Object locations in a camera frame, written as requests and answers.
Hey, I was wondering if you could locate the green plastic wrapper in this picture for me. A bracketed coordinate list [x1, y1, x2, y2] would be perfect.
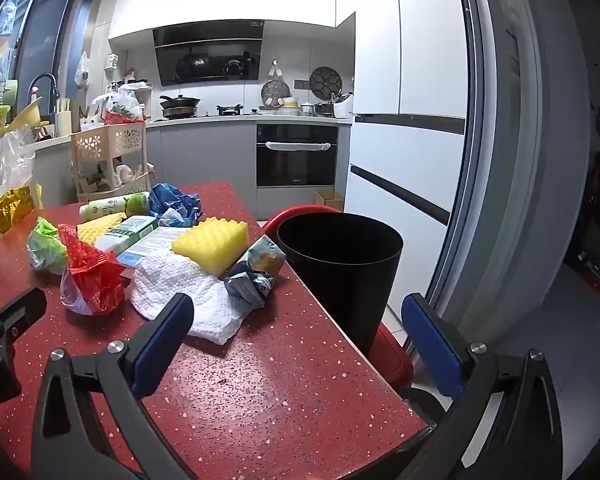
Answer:
[26, 216, 67, 275]

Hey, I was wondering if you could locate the yellow waffle sponge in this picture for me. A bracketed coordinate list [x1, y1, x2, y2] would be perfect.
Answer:
[75, 211, 128, 247]

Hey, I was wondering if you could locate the black kitchen faucet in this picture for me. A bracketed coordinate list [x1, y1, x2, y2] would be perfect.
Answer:
[28, 73, 61, 126]

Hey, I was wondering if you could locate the hanging white plastic bag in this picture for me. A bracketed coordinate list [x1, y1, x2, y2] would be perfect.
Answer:
[73, 51, 91, 88]

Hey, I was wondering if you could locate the grey yellow wrapper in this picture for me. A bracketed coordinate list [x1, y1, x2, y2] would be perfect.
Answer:
[244, 235, 287, 277]

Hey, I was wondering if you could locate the yellow basin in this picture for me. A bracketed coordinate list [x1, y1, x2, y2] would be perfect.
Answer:
[5, 97, 43, 133]

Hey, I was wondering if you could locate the green white carton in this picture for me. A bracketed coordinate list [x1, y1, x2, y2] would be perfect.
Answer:
[94, 215, 160, 256]

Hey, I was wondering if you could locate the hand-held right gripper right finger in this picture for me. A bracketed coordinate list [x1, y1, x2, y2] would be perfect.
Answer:
[401, 292, 563, 480]

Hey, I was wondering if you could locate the round metal steamer plate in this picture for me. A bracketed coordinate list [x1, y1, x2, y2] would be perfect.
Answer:
[309, 66, 344, 102]

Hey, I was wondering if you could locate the white paper towel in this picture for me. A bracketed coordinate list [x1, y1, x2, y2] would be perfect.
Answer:
[128, 252, 253, 346]

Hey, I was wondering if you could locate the dark blue foil wrapper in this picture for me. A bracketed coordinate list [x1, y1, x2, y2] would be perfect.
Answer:
[223, 269, 274, 309]

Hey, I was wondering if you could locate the printed paper leaflet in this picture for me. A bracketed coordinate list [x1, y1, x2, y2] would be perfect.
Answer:
[116, 226, 193, 268]

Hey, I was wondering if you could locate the white fridge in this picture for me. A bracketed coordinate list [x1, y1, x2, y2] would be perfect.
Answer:
[336, 0, 470, 228]

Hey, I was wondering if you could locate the red basket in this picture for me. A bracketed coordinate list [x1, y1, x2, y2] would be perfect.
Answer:
[102, 109, 146, 126]

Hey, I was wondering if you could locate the yellow egg-crate sponge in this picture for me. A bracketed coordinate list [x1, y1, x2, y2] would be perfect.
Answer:
[171, 217, 249, 278]

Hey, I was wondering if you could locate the gold foil packet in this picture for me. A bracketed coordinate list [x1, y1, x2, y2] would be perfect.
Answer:
[0, 186, 36, 233]

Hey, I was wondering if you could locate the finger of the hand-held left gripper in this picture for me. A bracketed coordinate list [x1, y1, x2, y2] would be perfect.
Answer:
[0, 287, 47, 415]

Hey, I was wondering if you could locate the beige storage cart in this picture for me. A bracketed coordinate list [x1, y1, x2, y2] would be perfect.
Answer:
[70, 122, 153, 205]

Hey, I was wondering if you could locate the red plastic bag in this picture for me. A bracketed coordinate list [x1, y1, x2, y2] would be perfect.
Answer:
[58, 224, 127, 316]

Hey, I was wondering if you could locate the clear plastic bag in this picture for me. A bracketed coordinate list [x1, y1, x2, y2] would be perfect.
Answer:
[0, 127, 37, 201]

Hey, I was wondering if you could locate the black built-in oven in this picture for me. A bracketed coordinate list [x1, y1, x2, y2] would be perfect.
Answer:
[255, 124, 339, 190]

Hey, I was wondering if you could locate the black trash bin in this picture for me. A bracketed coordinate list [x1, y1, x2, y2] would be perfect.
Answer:
[276, 212, 404, 356]

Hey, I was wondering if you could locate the red chair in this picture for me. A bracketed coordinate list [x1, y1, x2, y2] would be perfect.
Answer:
[262, 204, 415, 391]

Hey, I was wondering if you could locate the plastic bag of vegetables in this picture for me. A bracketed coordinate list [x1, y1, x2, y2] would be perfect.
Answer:
[91, 85, 145, 121]

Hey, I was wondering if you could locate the black frying pan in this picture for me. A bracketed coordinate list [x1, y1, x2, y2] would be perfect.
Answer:
[159, 94, 202, 111]

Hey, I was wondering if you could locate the cardboard box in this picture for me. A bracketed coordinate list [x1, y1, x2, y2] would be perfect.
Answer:
[314, 190, 345, 211]

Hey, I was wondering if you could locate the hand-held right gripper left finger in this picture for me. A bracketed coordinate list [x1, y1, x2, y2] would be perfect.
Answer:
[30, 292, 196, 480]

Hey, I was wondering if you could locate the kitchen window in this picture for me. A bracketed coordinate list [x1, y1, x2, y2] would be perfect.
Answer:
[0, 0, 76, 106]

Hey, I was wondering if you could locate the grey sliding door frame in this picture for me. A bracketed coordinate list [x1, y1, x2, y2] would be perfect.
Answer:
[425, 0, 596, 331]

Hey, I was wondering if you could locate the white rice cooker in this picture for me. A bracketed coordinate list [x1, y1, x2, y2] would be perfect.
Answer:
[332, 92, 355, 118]

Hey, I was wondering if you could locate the green white bottle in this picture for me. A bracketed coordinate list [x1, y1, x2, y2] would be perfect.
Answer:
[78, 191, 151, 222]

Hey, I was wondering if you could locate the black range hood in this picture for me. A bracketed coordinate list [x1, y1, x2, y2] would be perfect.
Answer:
[152, 21, 266, 87]

